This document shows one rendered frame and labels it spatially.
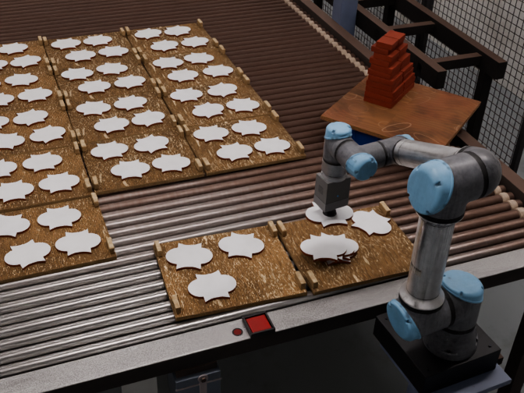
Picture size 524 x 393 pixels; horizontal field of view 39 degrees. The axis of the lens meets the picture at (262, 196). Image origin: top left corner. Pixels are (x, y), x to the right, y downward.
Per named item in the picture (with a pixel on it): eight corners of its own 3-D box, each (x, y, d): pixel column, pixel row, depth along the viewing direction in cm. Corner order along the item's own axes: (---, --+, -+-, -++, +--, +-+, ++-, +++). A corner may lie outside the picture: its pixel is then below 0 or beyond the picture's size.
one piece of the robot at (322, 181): (337, 151, 220) (331, 195, 230) (311, 157, 217) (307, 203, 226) (355, 167, 213) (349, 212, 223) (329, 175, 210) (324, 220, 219)
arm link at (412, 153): (524, 143, 168) (399, 125, 211) (486, 154, 164) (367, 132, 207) (527, 191, 171) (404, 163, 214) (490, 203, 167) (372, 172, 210)
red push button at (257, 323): (271, 331, 212) (271, 327, 212) (252, 336, 210) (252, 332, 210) (263, 317, 217) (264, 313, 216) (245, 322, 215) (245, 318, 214)
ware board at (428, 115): (479, 105, 309) (480, 101, 308) (438, 157, 274) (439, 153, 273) (372, 74, 330) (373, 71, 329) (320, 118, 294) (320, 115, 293)
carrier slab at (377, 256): (430, 269, 237) (430, 265, 236) (313, 295, 225) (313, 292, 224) (380, 208, 263) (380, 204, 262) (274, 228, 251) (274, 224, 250)
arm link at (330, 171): (317, 156, 214) (341, 149, 217) (316, 168, 217) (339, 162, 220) (331, 168, 209) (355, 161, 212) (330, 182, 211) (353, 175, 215)
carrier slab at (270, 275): (306, 295, 224) (307, 292, 224) (175, 321, 213) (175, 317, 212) (270, 228, 251) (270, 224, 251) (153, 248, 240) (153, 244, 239)
